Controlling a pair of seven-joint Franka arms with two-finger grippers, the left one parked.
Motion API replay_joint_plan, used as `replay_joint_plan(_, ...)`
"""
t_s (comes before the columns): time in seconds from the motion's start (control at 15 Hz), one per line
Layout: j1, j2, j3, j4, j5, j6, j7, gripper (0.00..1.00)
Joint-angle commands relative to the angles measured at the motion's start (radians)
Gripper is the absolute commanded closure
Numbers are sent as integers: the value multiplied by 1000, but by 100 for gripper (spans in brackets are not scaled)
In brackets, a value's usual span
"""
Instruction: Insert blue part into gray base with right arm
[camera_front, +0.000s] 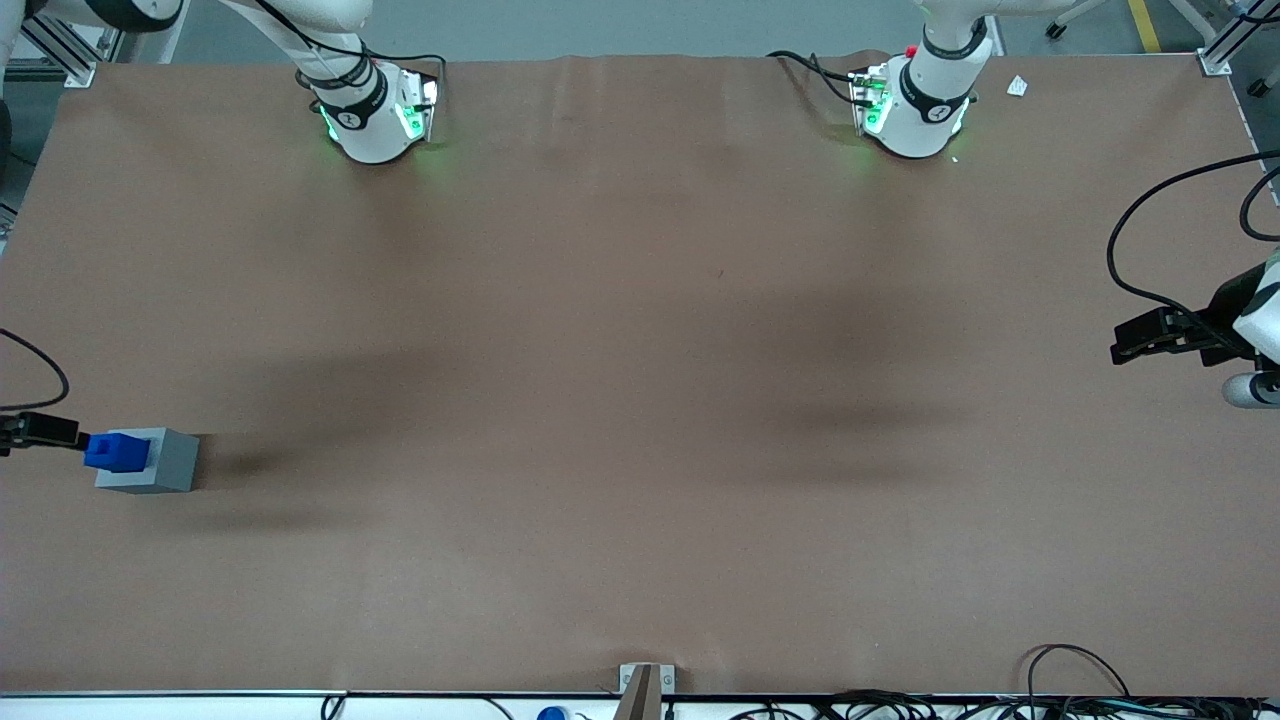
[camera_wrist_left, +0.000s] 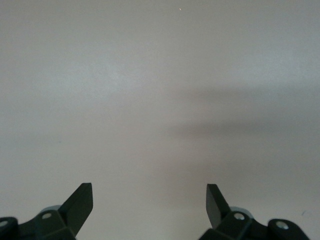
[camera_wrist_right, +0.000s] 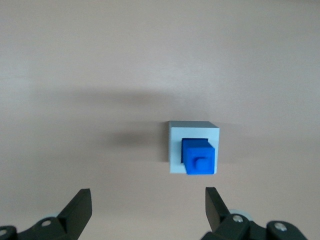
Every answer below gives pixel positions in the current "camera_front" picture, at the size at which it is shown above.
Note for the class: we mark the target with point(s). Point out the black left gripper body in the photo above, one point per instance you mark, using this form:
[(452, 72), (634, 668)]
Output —
[(1226, 302)]

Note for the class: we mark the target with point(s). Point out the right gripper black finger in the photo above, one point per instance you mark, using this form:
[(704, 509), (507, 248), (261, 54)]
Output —
[(50, 430), (10, 438)]

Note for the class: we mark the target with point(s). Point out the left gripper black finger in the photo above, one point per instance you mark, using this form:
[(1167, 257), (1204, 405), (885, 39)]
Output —
[(1155, 328), (1150, 353)]

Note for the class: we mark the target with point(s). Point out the blue plastic part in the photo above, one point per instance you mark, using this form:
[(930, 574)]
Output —
[(118, 452)]

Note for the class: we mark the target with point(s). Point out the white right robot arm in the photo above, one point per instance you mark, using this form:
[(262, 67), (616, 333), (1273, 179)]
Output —
[(370, 120)]

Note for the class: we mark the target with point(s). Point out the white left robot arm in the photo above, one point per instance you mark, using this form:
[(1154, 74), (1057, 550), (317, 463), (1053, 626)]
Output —
[(915, 120)]

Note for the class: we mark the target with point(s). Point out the gray square hollow base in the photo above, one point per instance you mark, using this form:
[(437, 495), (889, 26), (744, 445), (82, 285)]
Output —
[(175, 462)]

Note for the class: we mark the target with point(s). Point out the small black foot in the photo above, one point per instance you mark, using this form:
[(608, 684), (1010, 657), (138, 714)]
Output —
[(1259, 88)]

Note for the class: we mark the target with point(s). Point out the white paper scrap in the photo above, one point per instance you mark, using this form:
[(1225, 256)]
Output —
[(1017, 86)]

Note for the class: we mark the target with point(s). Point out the white leg with caster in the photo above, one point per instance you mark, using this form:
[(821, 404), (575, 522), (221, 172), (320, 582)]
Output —
[(1055, 30)]

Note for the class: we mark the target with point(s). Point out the brown paper table cover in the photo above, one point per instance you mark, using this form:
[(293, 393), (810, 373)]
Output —
[(640, 400)]

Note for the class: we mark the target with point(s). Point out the blue round cap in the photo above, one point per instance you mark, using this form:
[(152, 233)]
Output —
[(552, 714)]

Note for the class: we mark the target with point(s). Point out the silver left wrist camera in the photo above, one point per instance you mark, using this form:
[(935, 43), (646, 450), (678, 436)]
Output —
[(1245, 391)]

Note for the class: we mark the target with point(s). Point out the aluminium frame post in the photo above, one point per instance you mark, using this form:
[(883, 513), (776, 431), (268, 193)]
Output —
[(78, 72), (1215, 62)]

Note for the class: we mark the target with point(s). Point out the gray metal bracket with post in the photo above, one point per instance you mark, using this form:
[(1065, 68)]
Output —
[(645, 690)]

